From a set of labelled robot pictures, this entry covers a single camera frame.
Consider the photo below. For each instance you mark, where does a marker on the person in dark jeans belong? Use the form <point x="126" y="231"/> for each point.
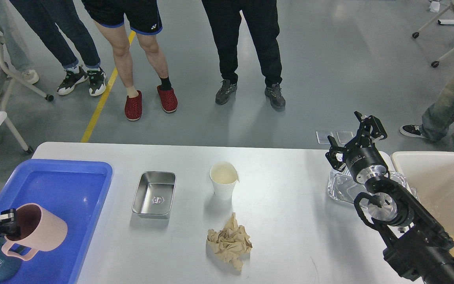
<point x="58" y="26"/>

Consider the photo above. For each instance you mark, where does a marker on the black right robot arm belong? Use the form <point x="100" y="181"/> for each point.
<point x="417" y="245"/>

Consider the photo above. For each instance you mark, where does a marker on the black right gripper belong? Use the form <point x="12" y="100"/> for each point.
<point x="361" y="157"/>

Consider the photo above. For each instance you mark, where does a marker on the aluminium foil tray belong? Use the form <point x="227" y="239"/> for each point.
<point x="341" y="185"/>

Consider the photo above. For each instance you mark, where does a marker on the person in black shorts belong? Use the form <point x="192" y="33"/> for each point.
<point x="144" y="19"/>

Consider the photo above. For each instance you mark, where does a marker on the crumpled brown paper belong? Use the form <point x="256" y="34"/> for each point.
<point x="230" y="243"/>

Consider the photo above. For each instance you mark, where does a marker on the beige plastic bin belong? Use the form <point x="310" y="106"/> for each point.
<point x="431" y="173"/>

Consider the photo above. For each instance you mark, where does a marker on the blue plastic tray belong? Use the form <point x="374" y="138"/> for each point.
<point x="74" y="191"/>

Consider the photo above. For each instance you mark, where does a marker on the white paper cup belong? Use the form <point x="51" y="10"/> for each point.
<point x="224" y="178"/>

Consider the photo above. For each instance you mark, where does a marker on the stainless steel rectangular tray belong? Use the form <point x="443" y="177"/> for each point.
<point x="154" y="195"/>

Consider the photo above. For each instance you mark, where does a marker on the pink mug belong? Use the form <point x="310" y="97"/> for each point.
<point x="39" y="230"/>

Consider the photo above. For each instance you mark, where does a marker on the person in grey trousers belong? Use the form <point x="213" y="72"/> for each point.
<point x="16" y="47"/>

